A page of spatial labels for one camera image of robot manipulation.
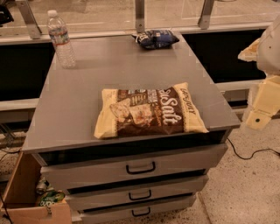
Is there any top grey drawer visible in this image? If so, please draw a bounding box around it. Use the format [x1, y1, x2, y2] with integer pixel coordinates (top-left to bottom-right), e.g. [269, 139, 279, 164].
[41, 143, 228, 190]

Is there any middle grey drawer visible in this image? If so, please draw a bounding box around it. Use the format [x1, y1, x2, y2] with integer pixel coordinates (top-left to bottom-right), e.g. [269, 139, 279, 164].
[66, 175, 208, 212]

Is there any cardboard box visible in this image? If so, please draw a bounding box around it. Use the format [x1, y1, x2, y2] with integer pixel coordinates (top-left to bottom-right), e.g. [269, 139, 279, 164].
[1, 152, 72, 224]

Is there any green snack package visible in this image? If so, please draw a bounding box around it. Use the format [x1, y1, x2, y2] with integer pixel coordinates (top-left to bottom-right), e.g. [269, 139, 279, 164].
[36, 190, 65, 207]

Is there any grey drawer cabinet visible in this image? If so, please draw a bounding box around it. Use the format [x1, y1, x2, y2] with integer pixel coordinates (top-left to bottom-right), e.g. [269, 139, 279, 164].
[21, 31, 242, 224]

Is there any black floor cable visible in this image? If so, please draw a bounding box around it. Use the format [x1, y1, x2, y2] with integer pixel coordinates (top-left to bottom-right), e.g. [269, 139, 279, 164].
[226, 137, 280, 161]

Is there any bottom grey drawer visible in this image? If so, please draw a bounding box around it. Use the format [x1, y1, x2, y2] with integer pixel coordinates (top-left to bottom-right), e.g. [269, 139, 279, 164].
[80, 194, 196, 224]

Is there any dark blue chip bag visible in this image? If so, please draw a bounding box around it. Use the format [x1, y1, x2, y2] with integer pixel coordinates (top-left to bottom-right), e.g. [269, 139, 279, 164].
[132, 30, 179, 50]

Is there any crumpled silver can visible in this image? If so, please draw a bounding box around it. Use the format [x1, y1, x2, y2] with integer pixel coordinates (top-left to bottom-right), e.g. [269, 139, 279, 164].
[36, 177, 50, 194]

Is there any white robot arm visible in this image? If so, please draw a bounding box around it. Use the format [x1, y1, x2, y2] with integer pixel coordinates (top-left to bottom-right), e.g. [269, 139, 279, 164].
[238, 15, 280, 130]

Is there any grey drawer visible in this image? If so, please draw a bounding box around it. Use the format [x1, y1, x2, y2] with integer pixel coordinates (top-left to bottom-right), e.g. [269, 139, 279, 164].
[66, 175, 208, 212]
[41, 143, 228, 190]
[80, 194, 196, 224]

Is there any clear plastic water bottle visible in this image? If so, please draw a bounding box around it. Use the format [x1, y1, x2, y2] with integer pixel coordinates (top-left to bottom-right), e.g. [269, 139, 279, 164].
[47, 10, 76, 68]

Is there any brown and cream chip bag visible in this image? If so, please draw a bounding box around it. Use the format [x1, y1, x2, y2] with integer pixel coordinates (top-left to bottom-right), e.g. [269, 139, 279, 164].
[94, 82, 207, 138]

